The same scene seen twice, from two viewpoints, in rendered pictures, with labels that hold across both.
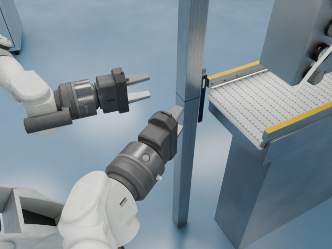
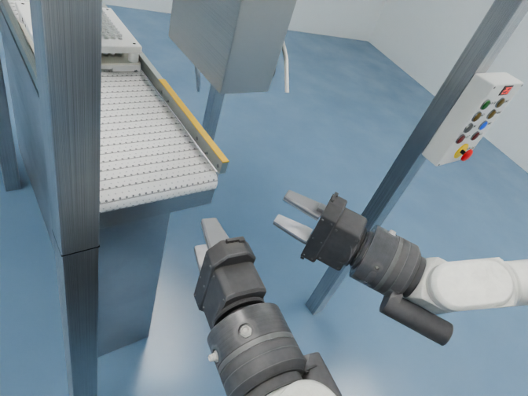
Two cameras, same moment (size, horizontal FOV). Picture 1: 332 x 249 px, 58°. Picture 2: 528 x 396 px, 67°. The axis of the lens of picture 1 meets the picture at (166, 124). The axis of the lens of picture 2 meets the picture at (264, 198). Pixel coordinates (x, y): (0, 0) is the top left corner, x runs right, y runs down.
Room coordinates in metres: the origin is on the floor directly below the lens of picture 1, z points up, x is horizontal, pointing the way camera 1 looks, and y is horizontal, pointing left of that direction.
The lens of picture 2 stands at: (0.67, 0.40, 1.42)
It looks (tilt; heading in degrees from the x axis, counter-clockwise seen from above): 40 degrees down; 250
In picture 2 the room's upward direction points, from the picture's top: 21 degrees clockwise
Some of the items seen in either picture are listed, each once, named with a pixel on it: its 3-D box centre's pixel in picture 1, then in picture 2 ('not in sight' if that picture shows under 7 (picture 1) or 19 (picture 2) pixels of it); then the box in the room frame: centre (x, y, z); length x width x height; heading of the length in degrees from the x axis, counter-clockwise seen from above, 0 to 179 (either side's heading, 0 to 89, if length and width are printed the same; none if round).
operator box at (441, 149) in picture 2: not in sight; (470, 120); (-0.14, -0.50, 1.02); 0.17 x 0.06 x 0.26; 28
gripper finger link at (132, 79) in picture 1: (136, 77); (217, 235); (0.60, 0.07, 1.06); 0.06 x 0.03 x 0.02; 109
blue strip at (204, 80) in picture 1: (202, 100); not in sight; (0.79, -0.12, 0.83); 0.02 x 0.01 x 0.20; 118
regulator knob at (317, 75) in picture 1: (314, 73); not in sight; (0.51, -0.30, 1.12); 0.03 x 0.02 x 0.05; 118
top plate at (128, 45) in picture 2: not in sight; (78, 27); (0.93, -0.70, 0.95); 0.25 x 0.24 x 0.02; 28
